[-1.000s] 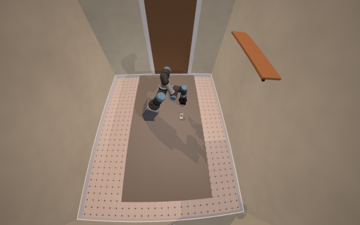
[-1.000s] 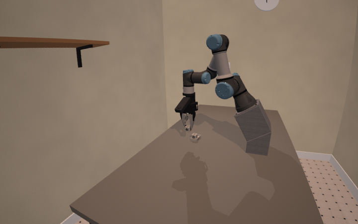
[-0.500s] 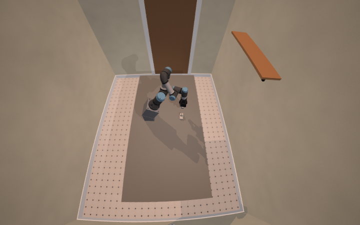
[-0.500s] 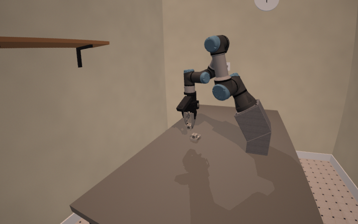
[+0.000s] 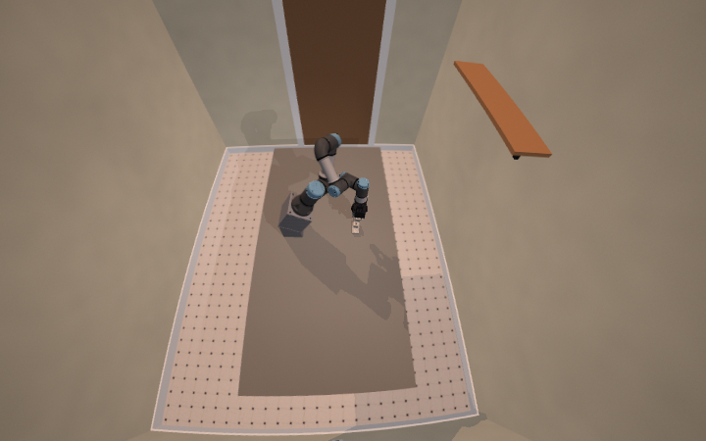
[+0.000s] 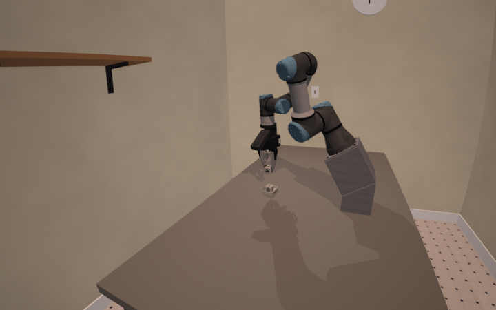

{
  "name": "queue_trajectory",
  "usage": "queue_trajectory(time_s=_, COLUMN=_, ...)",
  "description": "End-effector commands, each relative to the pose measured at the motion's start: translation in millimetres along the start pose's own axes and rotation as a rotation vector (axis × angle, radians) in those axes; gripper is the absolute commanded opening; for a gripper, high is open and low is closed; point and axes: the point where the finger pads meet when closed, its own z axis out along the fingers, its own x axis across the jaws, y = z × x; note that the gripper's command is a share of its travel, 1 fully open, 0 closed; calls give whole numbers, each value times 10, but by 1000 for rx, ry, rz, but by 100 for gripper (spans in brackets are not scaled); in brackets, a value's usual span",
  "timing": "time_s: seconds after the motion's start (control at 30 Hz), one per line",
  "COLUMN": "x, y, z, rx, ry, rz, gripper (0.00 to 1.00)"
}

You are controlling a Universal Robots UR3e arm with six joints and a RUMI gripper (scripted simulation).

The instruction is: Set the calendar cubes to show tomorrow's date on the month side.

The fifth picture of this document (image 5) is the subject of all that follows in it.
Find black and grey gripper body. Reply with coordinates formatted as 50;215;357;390
353;198;368;219

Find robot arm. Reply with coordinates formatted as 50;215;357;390
291;133;370;217

